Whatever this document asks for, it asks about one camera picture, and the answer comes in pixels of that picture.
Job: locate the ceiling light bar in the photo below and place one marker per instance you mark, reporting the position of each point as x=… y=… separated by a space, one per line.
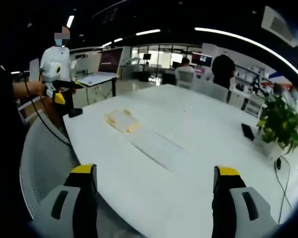
x=70 y=21
x=148 y=32
x=112 y=42

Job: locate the white office chair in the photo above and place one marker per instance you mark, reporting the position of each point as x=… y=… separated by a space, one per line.
x=185 y=78
x=211 y=90

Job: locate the computer monitor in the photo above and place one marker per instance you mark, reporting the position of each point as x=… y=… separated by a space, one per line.
x=202 y=60

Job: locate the person's left hand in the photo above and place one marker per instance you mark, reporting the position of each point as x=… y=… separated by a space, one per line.
x=37 y=88

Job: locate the white plant pot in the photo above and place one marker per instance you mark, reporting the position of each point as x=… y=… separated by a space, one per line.
x=275 y=148

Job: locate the small black plug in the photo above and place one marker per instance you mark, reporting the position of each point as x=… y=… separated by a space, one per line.
x=277 y=163

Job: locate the person's black shirt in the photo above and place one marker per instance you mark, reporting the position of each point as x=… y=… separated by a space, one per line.
x=2 y=111

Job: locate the ceiling air vent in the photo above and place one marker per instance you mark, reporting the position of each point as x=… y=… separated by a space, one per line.
x=279 y=26

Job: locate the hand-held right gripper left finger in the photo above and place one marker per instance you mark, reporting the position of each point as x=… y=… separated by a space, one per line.
x=85 y=198

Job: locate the white mesh chair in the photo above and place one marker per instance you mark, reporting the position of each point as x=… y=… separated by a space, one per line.
x=44 y=158

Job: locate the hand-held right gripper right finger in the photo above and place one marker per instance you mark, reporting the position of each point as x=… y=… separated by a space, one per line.
x=226 y=200

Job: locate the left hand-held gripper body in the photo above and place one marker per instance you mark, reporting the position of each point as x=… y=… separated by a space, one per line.
x=49 y=70

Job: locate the green potted plant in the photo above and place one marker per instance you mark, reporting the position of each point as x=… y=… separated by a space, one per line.
x=280 y=119

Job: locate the small black object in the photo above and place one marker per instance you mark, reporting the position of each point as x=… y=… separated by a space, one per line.
x=75 y=112

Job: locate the black phone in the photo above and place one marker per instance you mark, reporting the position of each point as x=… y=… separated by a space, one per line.
x=247 y=132

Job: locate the long curved ceiling light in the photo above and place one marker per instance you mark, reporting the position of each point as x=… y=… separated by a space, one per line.
x=258 y=47

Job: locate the clear bag with yellow pieces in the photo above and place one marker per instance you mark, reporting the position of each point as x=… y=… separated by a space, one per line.
x=123 y=121

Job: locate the white cabinet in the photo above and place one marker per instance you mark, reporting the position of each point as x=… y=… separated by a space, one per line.
x=255 y=106

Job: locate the white side desk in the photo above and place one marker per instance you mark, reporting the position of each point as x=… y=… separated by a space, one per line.
x=96 y=79

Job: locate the dark red display screen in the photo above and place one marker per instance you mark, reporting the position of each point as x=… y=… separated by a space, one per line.
x=110 y=60

